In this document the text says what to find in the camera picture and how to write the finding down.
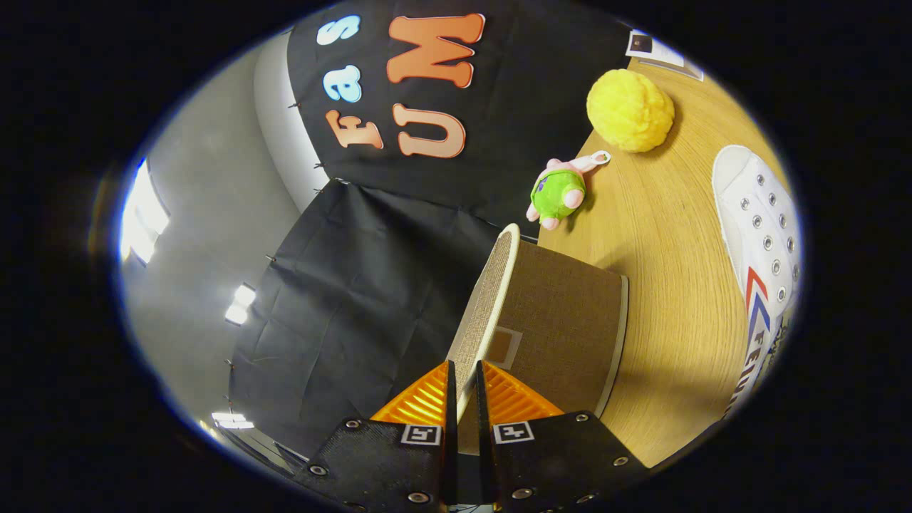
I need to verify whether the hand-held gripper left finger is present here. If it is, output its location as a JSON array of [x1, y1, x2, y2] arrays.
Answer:
[[292, 360, 458, 513]]

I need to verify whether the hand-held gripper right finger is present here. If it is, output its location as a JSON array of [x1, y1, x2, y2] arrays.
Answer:
[[475, 360, 649, 513]]

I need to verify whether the beige fabric storage box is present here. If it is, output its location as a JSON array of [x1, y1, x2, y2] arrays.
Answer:
[[445, 223, 629, 457]]

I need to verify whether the white striped canvas shoe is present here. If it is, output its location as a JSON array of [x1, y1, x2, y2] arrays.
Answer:
[[712, 145, 804, 420]]

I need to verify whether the black backdrop cloth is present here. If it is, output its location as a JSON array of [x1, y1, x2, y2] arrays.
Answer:
[[228, 0, 642, 457]]

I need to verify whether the small ceiling light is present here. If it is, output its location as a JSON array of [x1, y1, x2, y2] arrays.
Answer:
[[224, 284, 257, 325]]

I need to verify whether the green pink plush toy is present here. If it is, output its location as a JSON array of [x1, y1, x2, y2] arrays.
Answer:
[[526, 150, 612, 230]]

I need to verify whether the yellow plush ball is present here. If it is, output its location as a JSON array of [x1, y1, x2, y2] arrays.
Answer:
[[586, 68, 675, 153]]

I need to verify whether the large ceiling light panel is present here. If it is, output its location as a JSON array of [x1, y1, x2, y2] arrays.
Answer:
[[120, 160, 170, 264]]

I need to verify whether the white book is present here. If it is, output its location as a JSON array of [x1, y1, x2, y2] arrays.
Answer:
[[626, 30, 705, 81]]

